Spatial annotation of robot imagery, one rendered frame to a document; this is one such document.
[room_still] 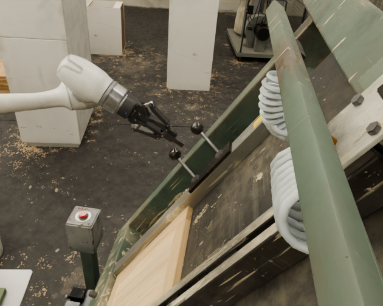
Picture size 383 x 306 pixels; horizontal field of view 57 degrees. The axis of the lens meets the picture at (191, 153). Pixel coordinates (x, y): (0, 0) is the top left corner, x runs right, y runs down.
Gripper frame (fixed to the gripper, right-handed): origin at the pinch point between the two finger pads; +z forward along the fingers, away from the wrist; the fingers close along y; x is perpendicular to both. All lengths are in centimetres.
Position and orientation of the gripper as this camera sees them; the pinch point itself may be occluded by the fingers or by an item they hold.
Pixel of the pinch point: (174, 138)
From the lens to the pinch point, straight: 117.0
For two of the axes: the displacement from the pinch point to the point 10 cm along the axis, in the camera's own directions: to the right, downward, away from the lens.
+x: -1.3, 5.6, -8.2
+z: 8.1, 5.3, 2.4
